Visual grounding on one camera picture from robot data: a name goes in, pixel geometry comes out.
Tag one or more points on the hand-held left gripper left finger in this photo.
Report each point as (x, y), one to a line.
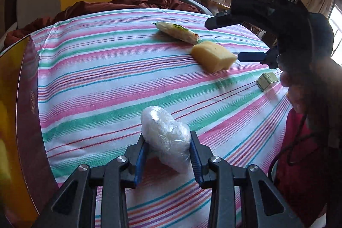
(140, 161)

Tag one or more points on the white plastic-wrapped bundle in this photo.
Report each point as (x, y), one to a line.
(165, 134)

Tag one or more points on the cream cardboard box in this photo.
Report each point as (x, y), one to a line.
(267, 81)

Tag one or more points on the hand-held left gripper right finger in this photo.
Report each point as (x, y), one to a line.
(196, 161)

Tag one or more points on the yellow sponge block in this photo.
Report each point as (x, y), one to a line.
(213, 57)

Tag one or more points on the green-printed snack packet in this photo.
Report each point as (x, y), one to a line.
(176, 30)

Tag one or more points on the maroon blanket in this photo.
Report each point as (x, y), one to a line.
(120, 3)

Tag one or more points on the person's right hand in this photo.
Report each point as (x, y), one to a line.
(307, 83)

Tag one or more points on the person's red clothing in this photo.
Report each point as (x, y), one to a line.
(302, 177)

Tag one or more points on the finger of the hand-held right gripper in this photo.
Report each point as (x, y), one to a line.
(251, 56)
(221, 21)

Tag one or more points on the striped bed sheet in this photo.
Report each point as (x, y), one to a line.
(107, 70)

